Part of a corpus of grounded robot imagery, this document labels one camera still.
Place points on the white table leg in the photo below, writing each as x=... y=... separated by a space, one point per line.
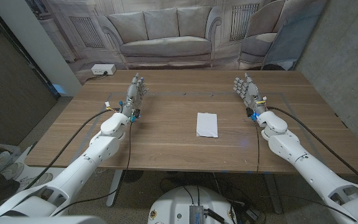
x=115 y=186

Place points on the blue grey leaning board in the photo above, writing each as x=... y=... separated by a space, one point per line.
x=294 y=40

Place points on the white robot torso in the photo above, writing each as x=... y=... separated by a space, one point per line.
x=176 y=205

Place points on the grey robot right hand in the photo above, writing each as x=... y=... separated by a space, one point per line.
x=252 y=95

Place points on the white power outlet box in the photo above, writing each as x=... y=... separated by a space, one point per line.
x=102 y=69

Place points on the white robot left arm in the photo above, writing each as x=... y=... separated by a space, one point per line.
x=82 y=168

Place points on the silver box on torso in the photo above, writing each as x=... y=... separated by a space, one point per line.
x=196 y=214

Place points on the white shipping label paper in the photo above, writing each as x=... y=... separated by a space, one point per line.
x=207 y=124

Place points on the grey table leg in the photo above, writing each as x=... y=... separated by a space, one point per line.
x=273 y=193

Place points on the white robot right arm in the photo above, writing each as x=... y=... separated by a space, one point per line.
x=306 y=168

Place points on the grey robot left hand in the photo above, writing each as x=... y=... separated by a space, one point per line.
x=132 y=96

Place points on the printed sofa room backdrop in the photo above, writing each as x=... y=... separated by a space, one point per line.
x=166 y=40

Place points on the white sneaker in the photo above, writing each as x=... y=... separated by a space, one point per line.
x=12 y=170
x=42 y=180

